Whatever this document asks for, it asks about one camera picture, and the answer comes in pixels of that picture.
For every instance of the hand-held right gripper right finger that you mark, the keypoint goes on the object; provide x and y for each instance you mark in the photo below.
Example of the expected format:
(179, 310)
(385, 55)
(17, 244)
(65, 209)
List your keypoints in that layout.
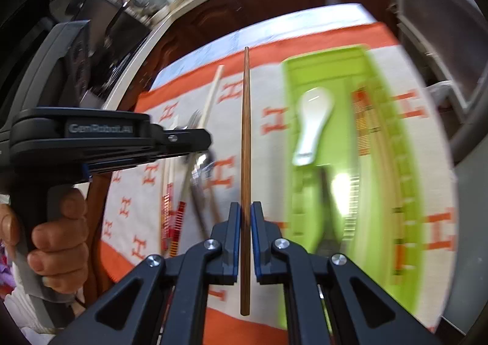
(254, 242)

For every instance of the brown wooden chopstick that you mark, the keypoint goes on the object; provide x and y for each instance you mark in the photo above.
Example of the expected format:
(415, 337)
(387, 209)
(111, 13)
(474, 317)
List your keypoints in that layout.
(246, 139)

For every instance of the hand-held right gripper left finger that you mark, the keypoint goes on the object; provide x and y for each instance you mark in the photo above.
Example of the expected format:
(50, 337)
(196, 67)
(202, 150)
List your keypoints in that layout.
(237, 242)

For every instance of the green plastic utensil tray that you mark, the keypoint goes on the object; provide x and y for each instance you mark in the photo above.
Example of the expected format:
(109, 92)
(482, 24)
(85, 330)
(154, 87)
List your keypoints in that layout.
(305, 70)

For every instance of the person's left hand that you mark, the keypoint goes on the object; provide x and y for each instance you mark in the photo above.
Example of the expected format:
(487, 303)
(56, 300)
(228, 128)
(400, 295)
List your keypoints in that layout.
(61, 246)

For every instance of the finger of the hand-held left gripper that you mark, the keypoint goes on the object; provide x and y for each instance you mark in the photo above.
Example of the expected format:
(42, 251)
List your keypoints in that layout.
(183, 141)

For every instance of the large metal spoon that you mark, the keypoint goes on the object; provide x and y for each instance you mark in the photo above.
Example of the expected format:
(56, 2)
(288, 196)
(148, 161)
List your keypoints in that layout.
(206, 185)

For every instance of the grey refrigerator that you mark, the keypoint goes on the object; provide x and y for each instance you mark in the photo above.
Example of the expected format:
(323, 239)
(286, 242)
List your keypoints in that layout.
(472, 196)

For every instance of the orange beige patterned blanket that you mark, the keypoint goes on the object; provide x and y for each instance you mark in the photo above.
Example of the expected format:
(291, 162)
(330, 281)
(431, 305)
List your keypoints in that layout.
(267, 162)

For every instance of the white ceramic spoon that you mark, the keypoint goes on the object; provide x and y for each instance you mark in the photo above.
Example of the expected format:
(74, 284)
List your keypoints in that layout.
(314, 120)

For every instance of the grey countertop oven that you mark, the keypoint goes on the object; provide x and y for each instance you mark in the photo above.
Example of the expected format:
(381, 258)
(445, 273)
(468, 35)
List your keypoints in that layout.
(438, 25)

